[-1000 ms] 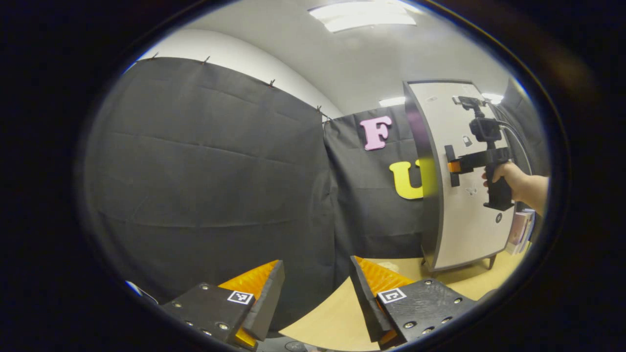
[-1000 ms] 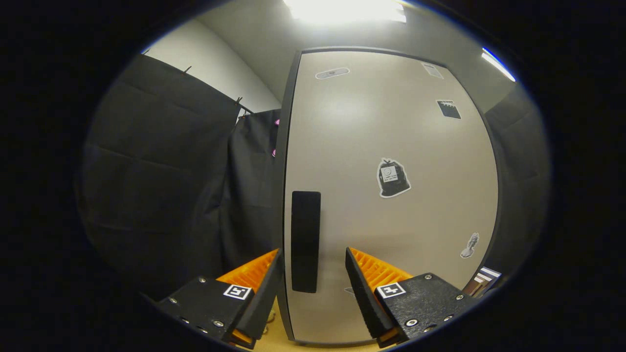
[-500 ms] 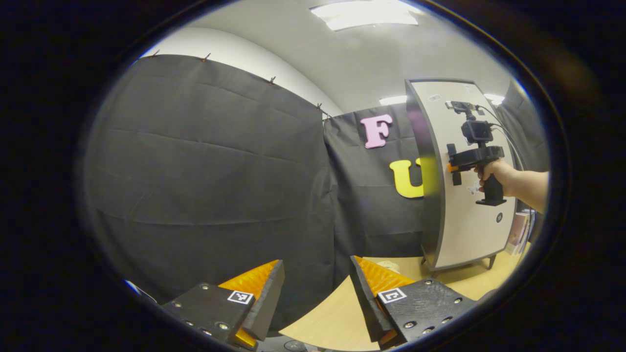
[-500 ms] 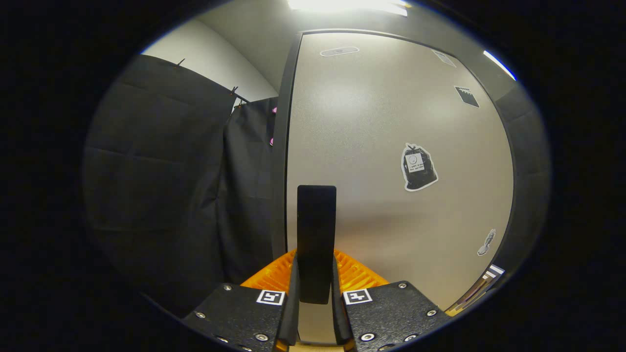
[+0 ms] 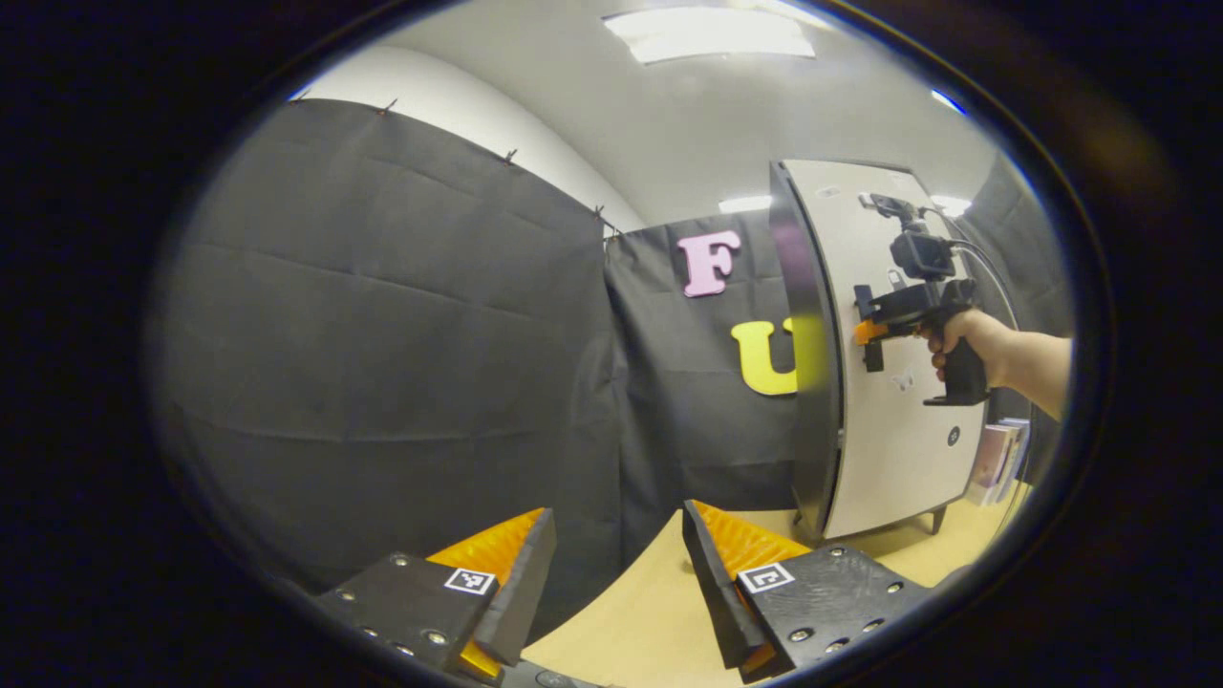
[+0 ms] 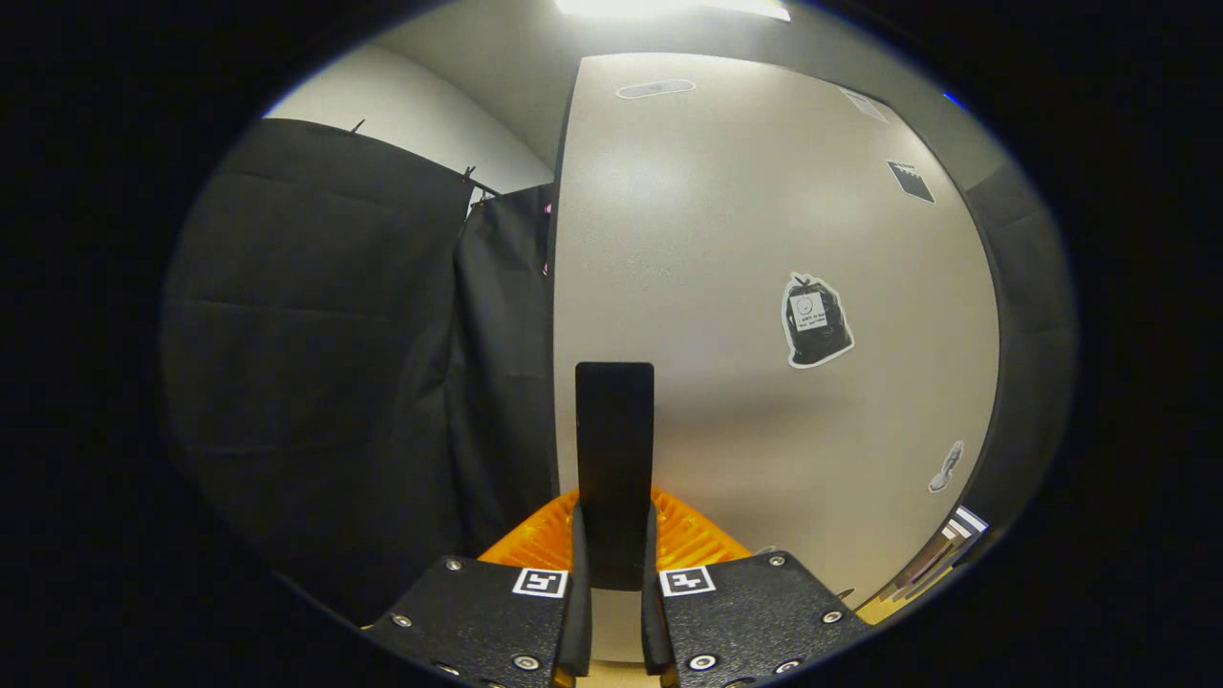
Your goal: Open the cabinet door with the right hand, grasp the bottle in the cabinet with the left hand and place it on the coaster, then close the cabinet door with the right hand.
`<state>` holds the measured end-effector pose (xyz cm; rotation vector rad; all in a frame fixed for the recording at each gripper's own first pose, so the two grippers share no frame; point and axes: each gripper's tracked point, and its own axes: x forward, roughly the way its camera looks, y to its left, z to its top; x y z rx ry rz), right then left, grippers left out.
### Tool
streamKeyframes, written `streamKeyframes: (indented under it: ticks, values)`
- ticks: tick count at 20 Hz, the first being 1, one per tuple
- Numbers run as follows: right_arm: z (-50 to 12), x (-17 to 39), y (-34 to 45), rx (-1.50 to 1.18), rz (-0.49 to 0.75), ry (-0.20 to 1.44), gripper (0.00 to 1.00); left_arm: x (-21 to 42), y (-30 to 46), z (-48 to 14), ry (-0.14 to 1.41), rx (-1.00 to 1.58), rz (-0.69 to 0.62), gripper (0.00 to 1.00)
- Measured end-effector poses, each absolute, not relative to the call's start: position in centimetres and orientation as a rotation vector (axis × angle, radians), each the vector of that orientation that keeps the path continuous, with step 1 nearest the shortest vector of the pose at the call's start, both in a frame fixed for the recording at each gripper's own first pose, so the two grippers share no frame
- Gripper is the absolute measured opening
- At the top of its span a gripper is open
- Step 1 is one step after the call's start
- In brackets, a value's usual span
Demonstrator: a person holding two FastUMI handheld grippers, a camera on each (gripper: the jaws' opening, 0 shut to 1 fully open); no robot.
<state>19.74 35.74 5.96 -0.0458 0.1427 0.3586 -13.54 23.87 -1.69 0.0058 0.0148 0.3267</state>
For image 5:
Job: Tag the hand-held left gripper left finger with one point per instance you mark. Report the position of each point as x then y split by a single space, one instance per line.
521 597

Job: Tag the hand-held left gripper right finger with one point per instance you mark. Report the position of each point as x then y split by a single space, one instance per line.
712 592

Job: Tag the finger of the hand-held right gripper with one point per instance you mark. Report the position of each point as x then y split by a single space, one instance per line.
903 306

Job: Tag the grey cabinet door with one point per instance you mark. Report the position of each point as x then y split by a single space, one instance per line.
898 449

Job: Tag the dark grey cabinet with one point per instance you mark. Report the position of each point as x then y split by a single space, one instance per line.
812 430

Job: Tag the small ceiling light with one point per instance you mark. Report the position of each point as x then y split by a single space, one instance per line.
745 204
951 205

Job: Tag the pale blue book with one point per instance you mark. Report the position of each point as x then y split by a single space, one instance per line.
1022 440

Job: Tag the white book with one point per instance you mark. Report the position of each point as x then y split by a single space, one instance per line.
1011 459

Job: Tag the black backdrop cloth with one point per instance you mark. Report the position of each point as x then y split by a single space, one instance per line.
382 363

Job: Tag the large ceiling light panel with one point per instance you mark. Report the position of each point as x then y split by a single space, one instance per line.
707 33

